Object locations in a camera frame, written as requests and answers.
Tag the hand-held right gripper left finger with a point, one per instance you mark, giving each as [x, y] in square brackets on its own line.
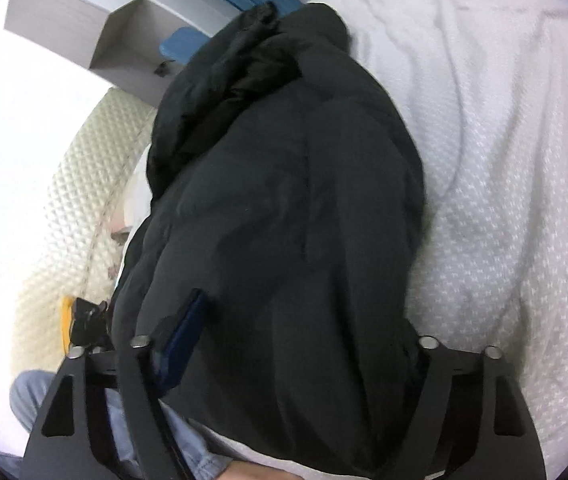
[183, 332]

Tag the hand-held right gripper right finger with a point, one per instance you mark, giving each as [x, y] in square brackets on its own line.
[434, 390]

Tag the black puffer jacket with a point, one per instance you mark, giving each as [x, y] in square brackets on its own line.
[289, 210]

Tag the yellow cloth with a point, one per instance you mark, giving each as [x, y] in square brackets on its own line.
[67, 325]

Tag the cream quilted headboard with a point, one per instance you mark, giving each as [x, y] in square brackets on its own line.
[78, 210]

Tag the light grey bedspread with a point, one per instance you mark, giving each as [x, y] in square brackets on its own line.
[504, 160]

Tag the blue cushion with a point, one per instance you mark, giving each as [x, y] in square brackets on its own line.
[183, 44]

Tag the white wardrobe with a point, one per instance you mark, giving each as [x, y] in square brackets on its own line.
[88, 20]

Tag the wall socket with plug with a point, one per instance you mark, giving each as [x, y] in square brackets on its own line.
[163, 66]

